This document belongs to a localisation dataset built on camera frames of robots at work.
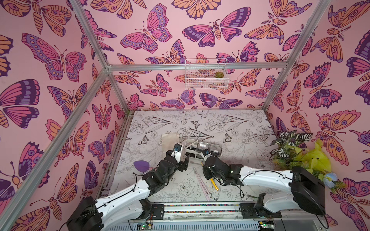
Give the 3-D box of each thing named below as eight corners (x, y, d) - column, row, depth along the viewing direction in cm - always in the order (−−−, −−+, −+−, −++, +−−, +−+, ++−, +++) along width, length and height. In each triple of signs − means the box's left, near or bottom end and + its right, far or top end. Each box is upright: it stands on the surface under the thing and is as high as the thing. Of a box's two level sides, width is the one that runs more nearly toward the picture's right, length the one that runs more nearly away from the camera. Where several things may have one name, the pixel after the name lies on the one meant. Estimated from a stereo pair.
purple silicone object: (132, 172, 90) (131, 170, 89) (135, 161, 95) (134, 160, 93) (148, 172, 90) (147, 170, 89) (150, 161, 94) (149, 160, 93)
